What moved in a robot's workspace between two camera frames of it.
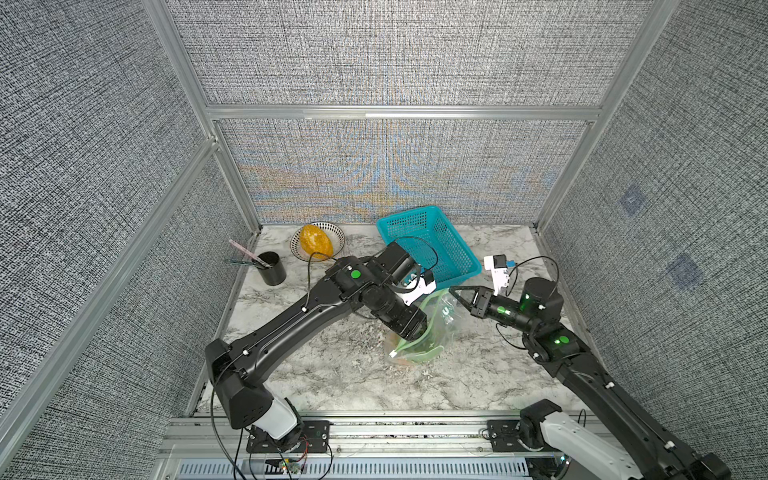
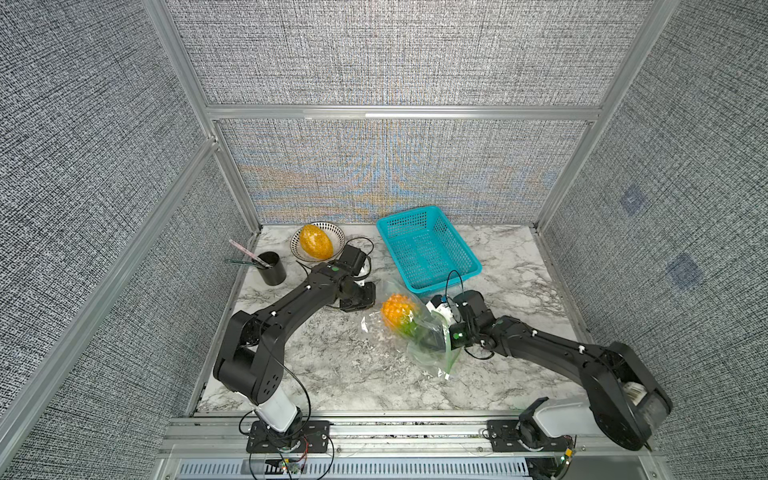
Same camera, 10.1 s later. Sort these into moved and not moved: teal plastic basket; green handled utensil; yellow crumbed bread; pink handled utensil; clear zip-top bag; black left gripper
Moved: clear zip-top bag; black left gripper
Not moved: teal plastic basket; green handled utensil; yellow crumbed bread; pink handled utensil
